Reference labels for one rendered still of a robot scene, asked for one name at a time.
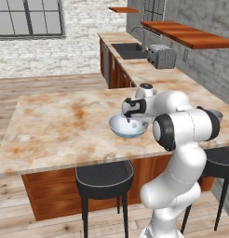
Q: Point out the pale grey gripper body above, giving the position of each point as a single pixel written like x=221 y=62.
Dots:
x=141 y=115

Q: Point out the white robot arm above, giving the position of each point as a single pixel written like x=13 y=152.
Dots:
x=181 y=161

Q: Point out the clear ice cube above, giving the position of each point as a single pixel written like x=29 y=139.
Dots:
x=134 y=125
x=143 y=124

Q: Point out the pale blue ice bowl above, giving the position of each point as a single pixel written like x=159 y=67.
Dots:
x=125 y=130

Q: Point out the grey glass cup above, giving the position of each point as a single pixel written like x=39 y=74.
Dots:
x=219 y=115

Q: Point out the wooden cupboard run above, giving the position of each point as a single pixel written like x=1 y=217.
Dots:
x=114 y=72

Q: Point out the grey dishwasher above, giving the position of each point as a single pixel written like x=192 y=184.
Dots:
x=105 y=63

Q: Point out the silver toaster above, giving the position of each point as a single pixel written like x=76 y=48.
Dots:
x=163 y=56

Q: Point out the black stool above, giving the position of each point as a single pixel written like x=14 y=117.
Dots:
x=104 y=179
x=220 y=164

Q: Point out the dark grey sink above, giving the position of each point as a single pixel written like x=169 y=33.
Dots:
x=130 y=51

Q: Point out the silver tap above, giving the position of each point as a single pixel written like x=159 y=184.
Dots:
x=142 y=34

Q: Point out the wooden island cabinet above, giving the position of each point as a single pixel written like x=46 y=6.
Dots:
x=57 y=192

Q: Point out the narrow dark-framed window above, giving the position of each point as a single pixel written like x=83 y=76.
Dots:
x=154 y=9

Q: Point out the large grey-framed window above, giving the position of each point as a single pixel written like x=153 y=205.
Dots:
x=29 y=18

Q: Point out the grey wall outlet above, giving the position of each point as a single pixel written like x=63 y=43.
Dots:
x=185 y=55

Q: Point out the long wooden wall shelf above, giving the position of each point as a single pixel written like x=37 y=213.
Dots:
x=187 y=34

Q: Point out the short wooden wall shelf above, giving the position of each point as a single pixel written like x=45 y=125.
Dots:
x=124 y=10

